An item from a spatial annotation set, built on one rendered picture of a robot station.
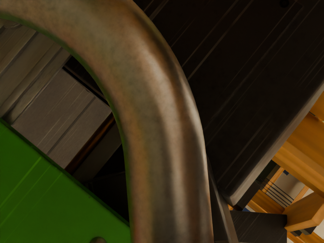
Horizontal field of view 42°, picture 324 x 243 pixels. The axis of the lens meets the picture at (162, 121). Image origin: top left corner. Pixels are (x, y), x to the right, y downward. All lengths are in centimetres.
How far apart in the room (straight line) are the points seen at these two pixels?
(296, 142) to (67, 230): 83
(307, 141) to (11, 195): 85
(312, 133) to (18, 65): 84
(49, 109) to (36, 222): 48
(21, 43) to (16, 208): 11
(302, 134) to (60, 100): 58
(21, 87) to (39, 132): 48
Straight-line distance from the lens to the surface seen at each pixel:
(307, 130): 106
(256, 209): 442
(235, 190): 34
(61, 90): 74
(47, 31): 16
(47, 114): 76
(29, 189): 29
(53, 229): 29
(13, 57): 31
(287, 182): 946
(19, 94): 31
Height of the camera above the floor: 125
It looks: 15 degrees down
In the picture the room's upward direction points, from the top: 128 degrees clockwise
